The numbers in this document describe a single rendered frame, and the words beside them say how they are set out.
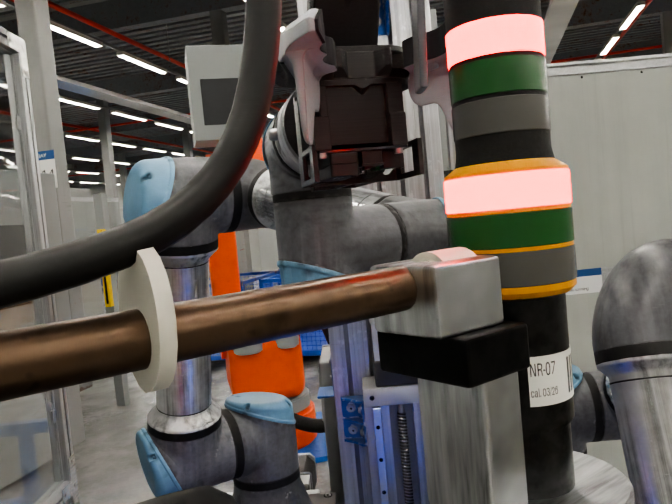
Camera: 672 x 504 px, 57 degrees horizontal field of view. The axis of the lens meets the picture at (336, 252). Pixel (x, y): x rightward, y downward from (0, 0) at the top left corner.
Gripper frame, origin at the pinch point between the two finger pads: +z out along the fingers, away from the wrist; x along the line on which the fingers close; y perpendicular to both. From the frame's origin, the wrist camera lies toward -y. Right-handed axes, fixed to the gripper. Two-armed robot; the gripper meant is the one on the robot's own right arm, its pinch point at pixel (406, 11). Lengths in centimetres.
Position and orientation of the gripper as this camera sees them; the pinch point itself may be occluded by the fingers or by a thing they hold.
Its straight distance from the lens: 31.8
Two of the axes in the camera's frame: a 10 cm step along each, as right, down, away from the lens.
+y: 0.9, 9.9, 0.5
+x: -9.7, 1.0, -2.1
